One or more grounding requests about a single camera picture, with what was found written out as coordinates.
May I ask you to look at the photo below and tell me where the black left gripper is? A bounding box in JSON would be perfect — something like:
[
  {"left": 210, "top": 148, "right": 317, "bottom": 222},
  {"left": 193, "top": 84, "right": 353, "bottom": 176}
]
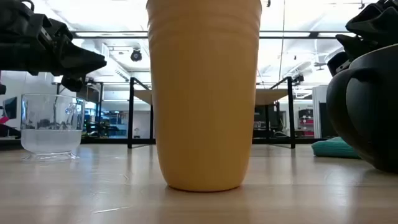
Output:
[{"left": 0, "top": 0, "right": 108, "bottom": 78}]

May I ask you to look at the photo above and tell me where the white cabinet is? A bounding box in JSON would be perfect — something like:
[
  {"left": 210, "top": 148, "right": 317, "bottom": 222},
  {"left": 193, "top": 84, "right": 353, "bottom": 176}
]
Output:
[{"left": 312, "top": 85, "right": 329, "bottom": 139}]

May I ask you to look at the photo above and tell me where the black aluminium table frame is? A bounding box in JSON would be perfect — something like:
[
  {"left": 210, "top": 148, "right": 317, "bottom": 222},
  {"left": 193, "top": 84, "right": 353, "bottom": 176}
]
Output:
[{"left": 0, "top": 138, "right": 330, "bottom": 146}]

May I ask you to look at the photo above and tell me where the folded teal cloth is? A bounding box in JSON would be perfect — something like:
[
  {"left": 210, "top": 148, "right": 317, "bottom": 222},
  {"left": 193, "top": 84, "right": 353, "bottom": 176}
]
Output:
[{"left": 311, "top": 136, "right": 362, "bottom": 160}]

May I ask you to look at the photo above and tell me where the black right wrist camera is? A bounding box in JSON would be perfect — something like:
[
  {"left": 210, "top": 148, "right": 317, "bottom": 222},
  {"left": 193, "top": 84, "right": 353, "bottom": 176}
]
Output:
[{"left": 326, "top": 51, "right": 353, "bottom": 77}]

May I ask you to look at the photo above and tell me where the dark computer monitor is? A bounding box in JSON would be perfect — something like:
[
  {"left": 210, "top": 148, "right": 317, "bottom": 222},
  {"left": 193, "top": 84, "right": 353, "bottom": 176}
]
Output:
[{"left": 2, "top": 96, "right": 18, "bottom": 120}]

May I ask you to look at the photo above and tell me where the small clear plastic cup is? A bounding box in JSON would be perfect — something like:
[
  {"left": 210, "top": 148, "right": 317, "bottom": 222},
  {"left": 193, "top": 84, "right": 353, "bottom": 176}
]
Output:
[{"left": 19, "top": 93, "right": 86, "bottom": 162}]

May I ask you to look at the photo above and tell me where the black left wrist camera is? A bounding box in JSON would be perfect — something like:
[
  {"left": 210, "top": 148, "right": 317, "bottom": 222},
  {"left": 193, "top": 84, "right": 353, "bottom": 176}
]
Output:
[{"left": 60, "top": 74, "right": 86, "bottom": 93}]

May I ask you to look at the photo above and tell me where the black overhead frame bar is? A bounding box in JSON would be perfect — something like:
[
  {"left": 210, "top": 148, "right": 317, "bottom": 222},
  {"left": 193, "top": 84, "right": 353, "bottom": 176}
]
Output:
[{"left": 70, "top": 30, "right": 356, "bottom": 40}]

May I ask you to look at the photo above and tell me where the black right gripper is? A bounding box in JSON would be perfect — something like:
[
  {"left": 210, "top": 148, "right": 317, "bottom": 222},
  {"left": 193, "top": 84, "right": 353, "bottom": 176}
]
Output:
[{"left": 335, "top": 0, "right": 398, "bottom": 58}]

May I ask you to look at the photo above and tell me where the wooden shelf with black frame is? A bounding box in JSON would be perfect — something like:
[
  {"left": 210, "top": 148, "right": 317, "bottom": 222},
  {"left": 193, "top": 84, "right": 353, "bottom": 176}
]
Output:
[{"left": 127, "top": 76, "right": 296, "bottom": 149}]

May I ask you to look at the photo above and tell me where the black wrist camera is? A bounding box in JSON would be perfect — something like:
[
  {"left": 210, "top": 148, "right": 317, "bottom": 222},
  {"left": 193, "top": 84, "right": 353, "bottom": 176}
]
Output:
[
  {"left": 60, "top": 74, "right": 86, "bottom": 93},
  {"left": 326, "top": 51, "right": 353, "bottom": 77}
]

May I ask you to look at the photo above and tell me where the tall orange plastic cup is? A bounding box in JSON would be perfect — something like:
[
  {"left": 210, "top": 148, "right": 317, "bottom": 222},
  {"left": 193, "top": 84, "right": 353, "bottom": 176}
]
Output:
[{"left": 146, "top": 0, "right": 263, "bottom": 193}]

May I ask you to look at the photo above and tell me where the black ceiling camera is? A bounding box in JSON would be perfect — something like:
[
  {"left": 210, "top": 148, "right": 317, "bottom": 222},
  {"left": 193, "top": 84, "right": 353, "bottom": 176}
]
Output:
[{"left": 130, "top": 48, "right": 143, "bottom": 62}]

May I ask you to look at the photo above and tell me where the round black mug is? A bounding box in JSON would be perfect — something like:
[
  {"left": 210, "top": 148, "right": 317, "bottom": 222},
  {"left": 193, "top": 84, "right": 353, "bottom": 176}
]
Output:
[{"left": 326, "top": 43, "right": 398, "bottom": 174}]

